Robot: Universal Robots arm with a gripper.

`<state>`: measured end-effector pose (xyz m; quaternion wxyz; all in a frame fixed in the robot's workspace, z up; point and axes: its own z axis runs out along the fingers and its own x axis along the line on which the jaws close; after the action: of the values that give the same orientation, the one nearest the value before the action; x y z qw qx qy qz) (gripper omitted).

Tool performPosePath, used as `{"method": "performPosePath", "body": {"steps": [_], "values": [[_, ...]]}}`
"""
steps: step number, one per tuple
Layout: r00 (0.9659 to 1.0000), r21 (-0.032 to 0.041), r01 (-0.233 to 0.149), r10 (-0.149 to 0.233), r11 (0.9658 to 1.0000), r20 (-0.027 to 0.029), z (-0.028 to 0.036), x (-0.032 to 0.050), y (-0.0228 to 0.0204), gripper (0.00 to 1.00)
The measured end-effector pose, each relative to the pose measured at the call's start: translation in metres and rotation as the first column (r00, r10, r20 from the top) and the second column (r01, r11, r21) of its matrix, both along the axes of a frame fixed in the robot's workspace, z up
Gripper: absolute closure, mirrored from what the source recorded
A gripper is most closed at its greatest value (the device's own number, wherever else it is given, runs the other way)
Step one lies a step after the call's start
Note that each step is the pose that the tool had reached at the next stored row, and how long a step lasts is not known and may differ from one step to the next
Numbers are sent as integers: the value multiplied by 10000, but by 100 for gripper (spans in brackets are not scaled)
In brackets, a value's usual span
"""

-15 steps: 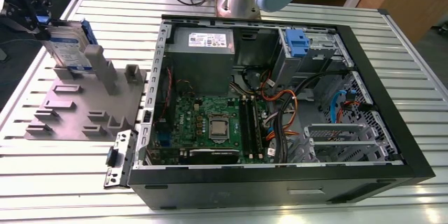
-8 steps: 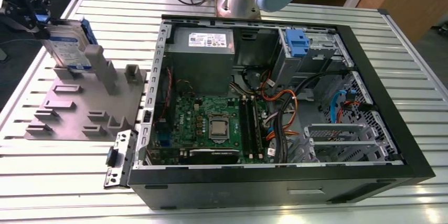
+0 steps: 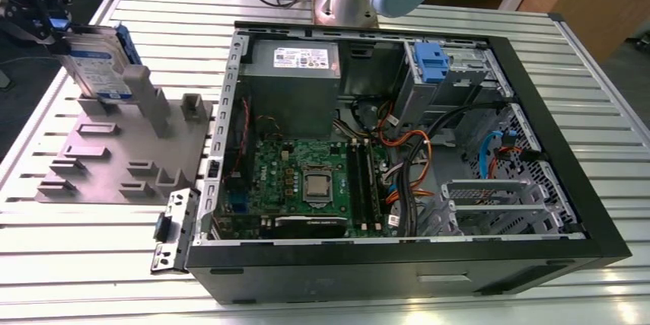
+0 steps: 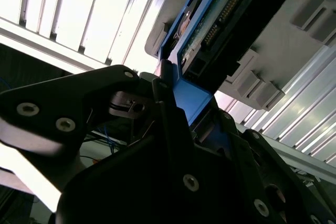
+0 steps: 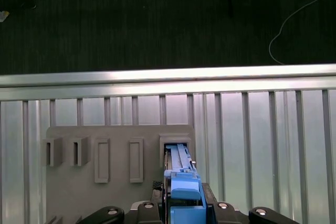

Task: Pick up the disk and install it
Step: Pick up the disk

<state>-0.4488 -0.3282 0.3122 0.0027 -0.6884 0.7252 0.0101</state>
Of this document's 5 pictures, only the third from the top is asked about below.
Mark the hard disk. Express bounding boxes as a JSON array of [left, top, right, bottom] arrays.
[[48, 16, 144, 104]]

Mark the metal disk bay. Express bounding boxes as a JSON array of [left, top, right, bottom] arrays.
[[439, 178, 584, 237]]

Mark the grey parts rack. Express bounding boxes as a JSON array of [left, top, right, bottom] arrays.
[[35, 65, 215, 206]]

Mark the grey power supply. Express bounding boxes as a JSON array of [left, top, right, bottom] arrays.
[[237, 39, 342, 142]]

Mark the green motherboard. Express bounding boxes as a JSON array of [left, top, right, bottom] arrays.
[[217, 138, 398, 241]]

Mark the silver CPU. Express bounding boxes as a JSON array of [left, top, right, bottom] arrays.
[[304, 174, 335, 199]]

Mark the CPU socket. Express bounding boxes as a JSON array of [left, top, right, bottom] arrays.
[[299, 164, 340, 209]]

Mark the blue plastic drive latch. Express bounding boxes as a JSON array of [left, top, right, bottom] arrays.
[[414, 41, 451, 84]]

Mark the black graphics card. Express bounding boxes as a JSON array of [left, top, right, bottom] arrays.
[[257, 215, 351, 241]]

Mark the black RAM slot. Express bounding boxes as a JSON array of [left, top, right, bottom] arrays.
[[363, 138, 383, 230], [348, 138, 371, 231]]

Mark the metal drive cage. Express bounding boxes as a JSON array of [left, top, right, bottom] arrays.
[[395, 39, 512, 128]]

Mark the black PC case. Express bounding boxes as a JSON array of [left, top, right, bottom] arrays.
[[184, 20, 634, 306]]

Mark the black chair base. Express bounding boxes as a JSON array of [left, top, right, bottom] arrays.
[[624, 27, 650, 51]]

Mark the thin red wire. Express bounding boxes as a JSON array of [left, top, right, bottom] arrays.
[[239, 95, 253, 155]]

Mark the metal card retention bracket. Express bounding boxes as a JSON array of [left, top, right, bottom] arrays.
[[151, 186, 201, 275]]

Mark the orange wire bundle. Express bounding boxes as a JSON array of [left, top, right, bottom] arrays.
[[378, 129, 439, 206]]

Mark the thick black cable bundle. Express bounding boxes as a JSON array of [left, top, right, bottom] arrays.
[[394, 100, 510, 237]]

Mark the blue data wire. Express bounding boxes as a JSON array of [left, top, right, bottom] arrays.
[[478, 131, 508, 180]]

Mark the red black power wire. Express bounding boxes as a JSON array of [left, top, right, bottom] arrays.
[[495, 145, 547, 164]]

